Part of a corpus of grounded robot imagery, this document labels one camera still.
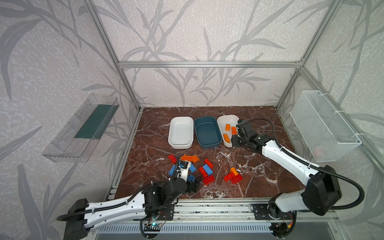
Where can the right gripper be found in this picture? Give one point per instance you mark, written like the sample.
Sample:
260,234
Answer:
238,139

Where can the orange brick square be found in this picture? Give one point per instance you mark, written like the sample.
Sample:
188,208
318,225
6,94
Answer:
234,130

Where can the orange lego chassis plate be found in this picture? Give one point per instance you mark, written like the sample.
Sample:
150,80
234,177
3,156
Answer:
192,159

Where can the red brick sloped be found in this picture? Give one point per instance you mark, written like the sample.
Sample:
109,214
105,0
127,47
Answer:
228,177

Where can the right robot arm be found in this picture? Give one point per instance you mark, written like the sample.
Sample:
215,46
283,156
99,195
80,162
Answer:
322,189

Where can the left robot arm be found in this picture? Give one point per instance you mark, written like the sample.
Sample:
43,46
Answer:
155,201

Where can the blue brick upside down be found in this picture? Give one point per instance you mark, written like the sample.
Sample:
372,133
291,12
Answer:
191,179

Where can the blue brick centre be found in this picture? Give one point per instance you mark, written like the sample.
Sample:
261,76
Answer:
192,168

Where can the blue brick on red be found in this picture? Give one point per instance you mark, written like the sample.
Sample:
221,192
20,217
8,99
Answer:
208,170

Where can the right white plastic bin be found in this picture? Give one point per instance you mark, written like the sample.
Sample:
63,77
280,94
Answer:
222,121

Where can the white plastic bin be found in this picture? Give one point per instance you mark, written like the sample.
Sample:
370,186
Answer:
222,121
181,133

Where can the blue brick long left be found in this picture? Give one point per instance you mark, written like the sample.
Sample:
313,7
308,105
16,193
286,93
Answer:
172,171

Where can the teal plastic bin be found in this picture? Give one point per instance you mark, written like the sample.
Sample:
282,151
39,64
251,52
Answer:
208,132

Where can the left white plastic bin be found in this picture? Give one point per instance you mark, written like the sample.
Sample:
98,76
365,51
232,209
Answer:
181,133

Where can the green circuit board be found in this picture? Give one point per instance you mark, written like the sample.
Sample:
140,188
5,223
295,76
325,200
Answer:
152,227

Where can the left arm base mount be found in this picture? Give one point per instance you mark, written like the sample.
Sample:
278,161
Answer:
163,213

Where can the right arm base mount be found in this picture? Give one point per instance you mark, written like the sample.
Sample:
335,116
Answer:
263,211

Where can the white wire basket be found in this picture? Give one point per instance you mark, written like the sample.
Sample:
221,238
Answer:
326,133

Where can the clear wall shelf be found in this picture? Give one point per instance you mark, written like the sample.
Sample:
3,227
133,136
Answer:
77,140

